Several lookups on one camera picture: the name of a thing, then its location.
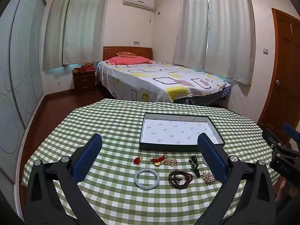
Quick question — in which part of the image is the dark wooden nightstand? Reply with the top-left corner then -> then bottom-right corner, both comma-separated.
72,70 -> 97,96

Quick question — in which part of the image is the blue plaid bed cover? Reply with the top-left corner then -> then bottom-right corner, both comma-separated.
175,85 -> 232,106

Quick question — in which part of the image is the white curtain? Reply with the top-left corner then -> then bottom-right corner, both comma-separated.
62,0 -> 108,66
204,0 -> 256,85
43,0 -> 78,69
172,0 -> 209,69

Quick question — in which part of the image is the dark red bead bracelet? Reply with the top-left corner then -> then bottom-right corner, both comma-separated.
168,171 -> 194,189

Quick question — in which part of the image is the patterned white bedsheet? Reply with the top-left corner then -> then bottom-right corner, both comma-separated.
96,60 -> 231,103

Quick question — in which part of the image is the green checked tablecloth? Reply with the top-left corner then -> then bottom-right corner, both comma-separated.
22,98 -> 285,225

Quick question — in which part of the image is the wooden bed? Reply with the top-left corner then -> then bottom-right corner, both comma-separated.
95,46 -> 232,106

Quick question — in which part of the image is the white air conditioner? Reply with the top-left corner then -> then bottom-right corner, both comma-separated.
122,0 -> 156,12

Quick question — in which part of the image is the person's right hand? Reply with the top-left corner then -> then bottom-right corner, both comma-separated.
274,178 -> 291,202

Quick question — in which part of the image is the green shallow box tray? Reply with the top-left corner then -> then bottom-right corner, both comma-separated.
139,112 -> 226,152

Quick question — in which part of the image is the pink pillow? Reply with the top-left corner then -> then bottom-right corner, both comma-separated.
105,56 -> 153,66

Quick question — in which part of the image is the white jade bangle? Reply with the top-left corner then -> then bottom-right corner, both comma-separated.
134,169 -> 159,189

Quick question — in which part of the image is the red and gold tassel charm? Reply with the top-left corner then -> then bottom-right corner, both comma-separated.
150,152 -> 169,168

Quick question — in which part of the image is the brown wooden door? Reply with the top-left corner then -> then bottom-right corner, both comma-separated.
257,7 -> 300,143

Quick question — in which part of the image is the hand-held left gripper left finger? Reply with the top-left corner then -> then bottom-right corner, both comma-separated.
25,133 -> 106,225

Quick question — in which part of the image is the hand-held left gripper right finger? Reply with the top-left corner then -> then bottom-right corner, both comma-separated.
197,133 -> 278,225

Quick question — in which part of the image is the black bead pendant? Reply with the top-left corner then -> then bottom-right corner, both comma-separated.
189,155 -> 202,178

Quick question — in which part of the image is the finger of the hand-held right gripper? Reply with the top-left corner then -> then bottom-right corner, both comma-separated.
283,123 -> 300,146
262,128 -> 292,149

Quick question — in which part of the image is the rhinestone flower brooch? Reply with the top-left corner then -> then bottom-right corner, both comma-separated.
202,172 -> 217,185

